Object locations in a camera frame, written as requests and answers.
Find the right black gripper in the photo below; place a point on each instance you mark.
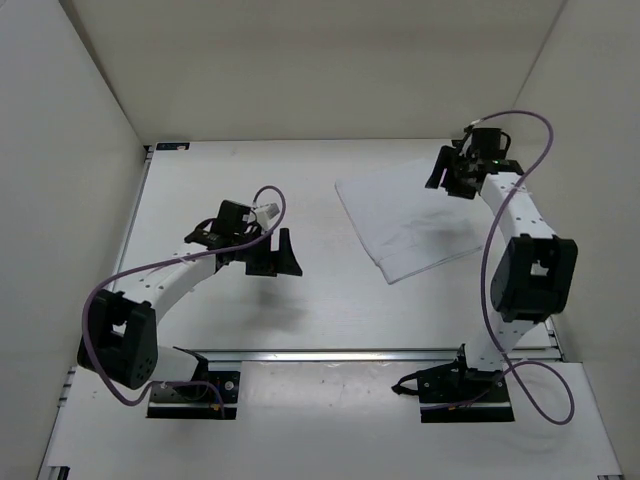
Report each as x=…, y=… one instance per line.
x=449, y=157

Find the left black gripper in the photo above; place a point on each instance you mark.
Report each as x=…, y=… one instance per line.
x=283, y=260

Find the white skirt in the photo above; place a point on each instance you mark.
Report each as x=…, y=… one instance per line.
x=403, y=226

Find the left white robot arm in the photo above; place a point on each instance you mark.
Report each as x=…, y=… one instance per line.
x=119, y=329

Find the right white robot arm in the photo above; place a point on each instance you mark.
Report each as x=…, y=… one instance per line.
x=526, y=268

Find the left corner label sticker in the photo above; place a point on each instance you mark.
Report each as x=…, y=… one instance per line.
x=172, y=146

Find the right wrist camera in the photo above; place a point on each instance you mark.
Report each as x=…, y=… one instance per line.
x=486, y=143

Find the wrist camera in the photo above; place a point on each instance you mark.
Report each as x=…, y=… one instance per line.
x=236, y=218
x=486, y=143

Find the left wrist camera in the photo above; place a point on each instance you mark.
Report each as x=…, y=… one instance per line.
x=236, y=218

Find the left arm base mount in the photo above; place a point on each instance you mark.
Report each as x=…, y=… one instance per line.
x=192, y=390

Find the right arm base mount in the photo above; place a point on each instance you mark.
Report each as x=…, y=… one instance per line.
x=457, y=393

